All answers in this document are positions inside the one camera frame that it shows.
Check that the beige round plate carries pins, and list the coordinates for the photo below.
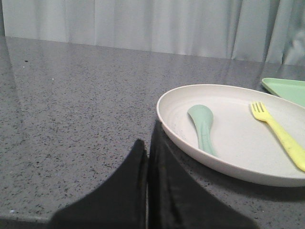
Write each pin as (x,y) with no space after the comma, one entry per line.
(245,148)

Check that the yellow plastic fork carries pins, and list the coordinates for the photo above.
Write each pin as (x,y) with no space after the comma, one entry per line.
(294,150)

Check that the light green tray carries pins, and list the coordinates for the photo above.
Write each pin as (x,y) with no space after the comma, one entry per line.
(291,90)

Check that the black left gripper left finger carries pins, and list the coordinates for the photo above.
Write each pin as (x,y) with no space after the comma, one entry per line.
(119,203)

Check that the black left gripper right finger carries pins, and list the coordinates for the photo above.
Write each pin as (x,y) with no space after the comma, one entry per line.
(177,201)

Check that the white curtain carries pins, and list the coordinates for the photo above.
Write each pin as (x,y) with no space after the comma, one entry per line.
(254,30)

